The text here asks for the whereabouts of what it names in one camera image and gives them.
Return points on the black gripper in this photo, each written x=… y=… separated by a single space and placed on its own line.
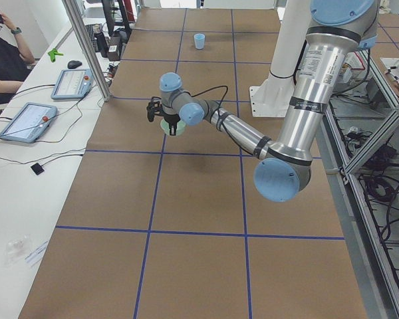
x=171 y=119

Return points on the green ceramic bowl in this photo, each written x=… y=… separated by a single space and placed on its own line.
x=180 y=129

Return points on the light blue plastic cup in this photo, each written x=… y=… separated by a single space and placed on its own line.
x=199 y=41

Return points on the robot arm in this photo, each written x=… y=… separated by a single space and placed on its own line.
x=314 y=39

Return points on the brown paper table cover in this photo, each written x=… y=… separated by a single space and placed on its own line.
x=173 y=227

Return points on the far teach pendant tablet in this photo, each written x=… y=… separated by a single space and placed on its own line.
x=72 y=84

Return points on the teach pendant tablet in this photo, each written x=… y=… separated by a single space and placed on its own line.
x=72 y=84
x=29 y=123

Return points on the black computer mouse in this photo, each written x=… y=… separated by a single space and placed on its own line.
x=73 y=64

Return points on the green plastic clamp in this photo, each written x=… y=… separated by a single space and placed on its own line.
x=53 y=54

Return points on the near teach pendant tablet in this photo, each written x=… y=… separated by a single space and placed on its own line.
x=29 y=123

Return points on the small black square puck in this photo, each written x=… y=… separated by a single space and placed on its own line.
x=37 y=168

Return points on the seated person in black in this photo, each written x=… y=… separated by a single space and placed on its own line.
x=14 y=61

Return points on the clear plastic bag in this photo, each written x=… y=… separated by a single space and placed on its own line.
x=17 y=249

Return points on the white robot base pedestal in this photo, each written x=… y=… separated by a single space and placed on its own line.
x=271 y=98

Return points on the aluminium frame post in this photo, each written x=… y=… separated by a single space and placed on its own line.
x=79 y=29

